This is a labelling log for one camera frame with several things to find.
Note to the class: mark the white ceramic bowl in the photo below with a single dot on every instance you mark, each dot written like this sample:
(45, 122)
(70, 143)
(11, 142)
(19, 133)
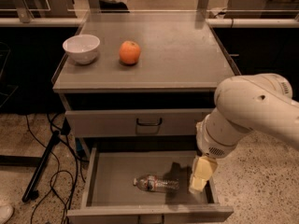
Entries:
(83, 49)

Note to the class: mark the grey drawer cabinet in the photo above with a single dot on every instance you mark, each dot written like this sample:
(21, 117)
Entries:
(180, 66)

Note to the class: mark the white shoe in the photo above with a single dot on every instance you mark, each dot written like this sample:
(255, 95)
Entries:
(6, 212)

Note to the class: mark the grey open middle drawer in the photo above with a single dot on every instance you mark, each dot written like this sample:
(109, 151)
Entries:
(111, 198)

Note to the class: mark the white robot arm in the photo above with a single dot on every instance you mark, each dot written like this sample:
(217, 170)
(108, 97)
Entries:
(243, 104)

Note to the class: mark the black metal stand leg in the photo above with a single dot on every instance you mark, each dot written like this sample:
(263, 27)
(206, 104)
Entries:
(31, 188)

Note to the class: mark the clear plastic water bottle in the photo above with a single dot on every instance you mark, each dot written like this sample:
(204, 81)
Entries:
(154, 183)

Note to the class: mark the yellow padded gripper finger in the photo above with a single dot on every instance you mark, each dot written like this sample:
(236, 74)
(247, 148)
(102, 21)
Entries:
(197, 184)
(204, 167)

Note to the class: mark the grey top drawer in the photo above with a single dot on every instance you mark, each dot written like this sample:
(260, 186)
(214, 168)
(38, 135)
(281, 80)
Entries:
(136, 122)

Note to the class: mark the orange fruit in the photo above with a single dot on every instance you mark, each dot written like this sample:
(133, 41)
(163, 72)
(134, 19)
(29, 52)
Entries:
(129, 52)

